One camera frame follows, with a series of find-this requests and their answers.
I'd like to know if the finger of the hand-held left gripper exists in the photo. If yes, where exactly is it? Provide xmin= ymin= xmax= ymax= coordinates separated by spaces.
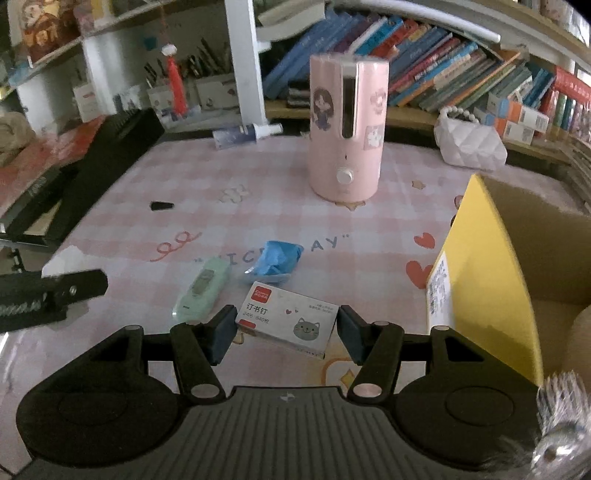
xmin=44 ymin=270 xmax=110 ymax=322

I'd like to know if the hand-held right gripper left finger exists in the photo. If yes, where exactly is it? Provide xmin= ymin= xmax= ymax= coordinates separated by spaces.
xmin=69 ymin=305 xmax=238 ymax=401

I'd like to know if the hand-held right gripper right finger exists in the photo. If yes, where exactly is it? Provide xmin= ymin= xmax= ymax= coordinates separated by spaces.
xmin=337 ymin=305 xmax=504 ymax=401

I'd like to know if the white staple box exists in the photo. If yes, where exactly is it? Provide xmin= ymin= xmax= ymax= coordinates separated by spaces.
xmin=235 ymin=281 xmax=341 ymax=360

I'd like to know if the yellow cardboard box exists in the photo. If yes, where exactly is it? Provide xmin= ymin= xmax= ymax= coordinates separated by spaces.
xmin=425 ymin=174 xmax=591 ymax=386

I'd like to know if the mint green stapler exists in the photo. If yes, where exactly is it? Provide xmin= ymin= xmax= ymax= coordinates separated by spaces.
xmin=172 ymin=257 xmax=232 ymax=322

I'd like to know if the blue crumpled plastic bag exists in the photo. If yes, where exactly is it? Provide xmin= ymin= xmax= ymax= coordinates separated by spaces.
xmin=243 ymin=240 xmax=304 ymax=286

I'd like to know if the long black case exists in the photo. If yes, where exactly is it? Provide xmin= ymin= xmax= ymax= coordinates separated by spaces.
xmin=0 ymin=108 xmax=166 ymax=247

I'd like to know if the pink checked tablecloth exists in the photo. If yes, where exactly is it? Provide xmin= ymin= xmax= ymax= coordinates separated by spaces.
xmin=0 ymin=127 xmax=573 ymax=462

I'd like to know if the red flat box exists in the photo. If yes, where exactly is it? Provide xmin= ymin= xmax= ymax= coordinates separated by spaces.
xmin=0 ymin=115 xmax=108 ymax=204

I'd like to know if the beige cloth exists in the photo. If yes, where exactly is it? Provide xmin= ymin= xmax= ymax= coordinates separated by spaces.
xmin=0 ymin=111 xmax=36 ymax=168

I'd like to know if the white box with red label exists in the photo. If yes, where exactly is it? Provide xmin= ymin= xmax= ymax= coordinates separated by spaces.
xmin=73 ymin=83 xmax=100 ymax=123

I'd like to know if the pink cylindrical humidifier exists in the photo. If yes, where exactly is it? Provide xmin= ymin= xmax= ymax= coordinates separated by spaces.
xmin=308 ymin=52 xmax=390 ymax=204

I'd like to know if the small white pen holder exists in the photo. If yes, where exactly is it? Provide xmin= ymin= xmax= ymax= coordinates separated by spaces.
xmin=147 ymin=62 xmax=179 ymax=117

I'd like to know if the small spray bottle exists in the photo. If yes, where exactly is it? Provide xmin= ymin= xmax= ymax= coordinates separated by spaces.
xmin=212 ymin=122 xmax=283 ymax=149

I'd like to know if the white quilted tissue box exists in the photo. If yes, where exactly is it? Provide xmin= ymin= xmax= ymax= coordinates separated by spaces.
xmin=434 ymin=111 xmax=509 ymax=172

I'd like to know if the red tassel ornament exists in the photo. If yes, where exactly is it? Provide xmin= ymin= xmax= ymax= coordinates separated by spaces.
xmin=163 ymin=44 xmax=189 ymax=116

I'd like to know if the wide white pen holder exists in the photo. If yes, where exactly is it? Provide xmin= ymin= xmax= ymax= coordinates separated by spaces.
xmin=193 ymin=39 xmax=236 ymax=110

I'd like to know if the fortune god paper figure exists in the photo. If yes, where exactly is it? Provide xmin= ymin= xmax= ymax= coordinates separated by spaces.
xmin=14 ymin=0 xmax=80 ymax=63

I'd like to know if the small orange white box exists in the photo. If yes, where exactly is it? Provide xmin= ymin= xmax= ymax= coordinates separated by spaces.
xmin=501 ymin=121 xmax=536 ymax=142

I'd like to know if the large orange white box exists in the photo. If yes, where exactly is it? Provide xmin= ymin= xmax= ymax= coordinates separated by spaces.
xmin=489 ymin=95 xmax=550 ymax=133

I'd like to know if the row of leaning books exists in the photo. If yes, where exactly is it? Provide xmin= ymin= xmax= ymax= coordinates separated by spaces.
xmin=263 ymin=11 xmax=555 ymax=114

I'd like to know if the row of red books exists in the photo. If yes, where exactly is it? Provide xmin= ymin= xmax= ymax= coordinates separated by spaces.
xmin=549 ymin=67 xmax=591 ymax=140

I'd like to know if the rolled white paper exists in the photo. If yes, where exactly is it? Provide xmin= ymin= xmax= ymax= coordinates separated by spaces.
xmin=257 ymin=0 xmax=327 ymax=42

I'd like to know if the white bead bracelet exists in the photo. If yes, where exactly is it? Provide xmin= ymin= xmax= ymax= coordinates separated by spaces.
xmin=438 ymin=106 xmax=482 ymax=125

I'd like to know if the white shelf post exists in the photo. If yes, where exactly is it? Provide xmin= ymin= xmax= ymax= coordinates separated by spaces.
xmin=225 ymin=0 xmax=271 ymax=128

